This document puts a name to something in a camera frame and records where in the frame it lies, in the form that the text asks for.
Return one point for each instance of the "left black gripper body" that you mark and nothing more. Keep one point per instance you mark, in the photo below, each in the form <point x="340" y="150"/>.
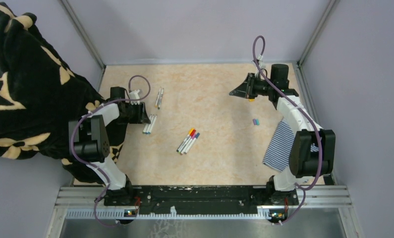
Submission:
<point x="134" y="114"/>

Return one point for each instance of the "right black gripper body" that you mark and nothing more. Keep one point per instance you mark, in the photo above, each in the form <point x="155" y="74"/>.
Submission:
<point x="262" y="87"/>

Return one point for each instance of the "purple cap white marker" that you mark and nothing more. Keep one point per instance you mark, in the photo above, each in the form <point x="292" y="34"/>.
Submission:
<point x="151" y="124"/>

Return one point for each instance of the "green end white marker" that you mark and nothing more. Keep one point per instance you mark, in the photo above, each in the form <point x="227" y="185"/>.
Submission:
<point x="160" y="99"/>

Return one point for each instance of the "orange cap white marker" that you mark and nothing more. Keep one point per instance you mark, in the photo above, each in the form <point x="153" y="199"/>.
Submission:
<point x="185" y="140"/>

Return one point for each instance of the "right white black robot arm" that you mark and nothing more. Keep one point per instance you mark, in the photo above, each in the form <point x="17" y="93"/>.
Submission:
<point x="312" y="148"/>

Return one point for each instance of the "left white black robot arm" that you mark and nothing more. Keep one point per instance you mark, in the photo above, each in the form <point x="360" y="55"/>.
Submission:
<point x="89" y="142"/>

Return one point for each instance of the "blue cap white marker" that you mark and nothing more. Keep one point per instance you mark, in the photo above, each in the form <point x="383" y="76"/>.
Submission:
<point x="193" y="141"/>

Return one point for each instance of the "blue striped cloth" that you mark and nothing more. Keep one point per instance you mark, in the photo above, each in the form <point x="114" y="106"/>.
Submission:
<point x="278" y="152"/>

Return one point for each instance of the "black floral blanket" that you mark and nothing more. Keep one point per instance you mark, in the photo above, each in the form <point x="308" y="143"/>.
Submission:
<point x="39" y="96"/>

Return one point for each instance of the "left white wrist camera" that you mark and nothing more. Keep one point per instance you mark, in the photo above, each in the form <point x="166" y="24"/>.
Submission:
<point x="134" y="97"/>

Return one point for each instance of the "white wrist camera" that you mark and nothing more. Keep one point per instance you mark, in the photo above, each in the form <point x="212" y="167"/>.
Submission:
<point x="259" y="63"/>
<point x="134" y="97"/>

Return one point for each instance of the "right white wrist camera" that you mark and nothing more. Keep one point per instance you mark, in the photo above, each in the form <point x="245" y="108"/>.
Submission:
<point x="259" y="63"/>

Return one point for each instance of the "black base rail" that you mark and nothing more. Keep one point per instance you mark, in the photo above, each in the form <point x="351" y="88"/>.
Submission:
<point x="219" y="202"/>

